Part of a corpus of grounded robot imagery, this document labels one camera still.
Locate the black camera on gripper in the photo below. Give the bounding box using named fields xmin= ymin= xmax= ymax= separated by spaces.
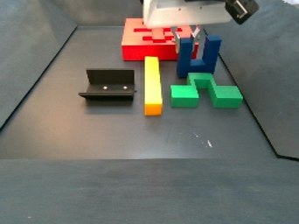
xmin=225 ymin=0 xmax=260 ymax=25

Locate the yellow long bar block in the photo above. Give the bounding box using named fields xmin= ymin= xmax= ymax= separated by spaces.
xmin=145 ymin=56 xmax=163 ymax=116

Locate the blue U-shaped block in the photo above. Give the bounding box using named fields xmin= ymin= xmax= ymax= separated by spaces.
xmin=177 ymin=35 xmax=222 ymax=78

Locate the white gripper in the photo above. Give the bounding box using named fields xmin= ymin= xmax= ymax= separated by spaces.
xmin=143 ymin=0 xmax=232 ymax=54

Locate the red board with slots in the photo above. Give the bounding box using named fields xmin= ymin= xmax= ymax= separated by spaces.
xmin=122 ymin=18 xmax=193 ymax=61

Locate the green zigzag block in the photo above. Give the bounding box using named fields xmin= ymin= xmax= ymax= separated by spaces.
xmin=171 ymin=73 xmax=244 ymax=109

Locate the black angle bracket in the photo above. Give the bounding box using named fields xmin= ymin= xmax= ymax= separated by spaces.
xmin=79 ymin=68 xmax=137 ymax=101

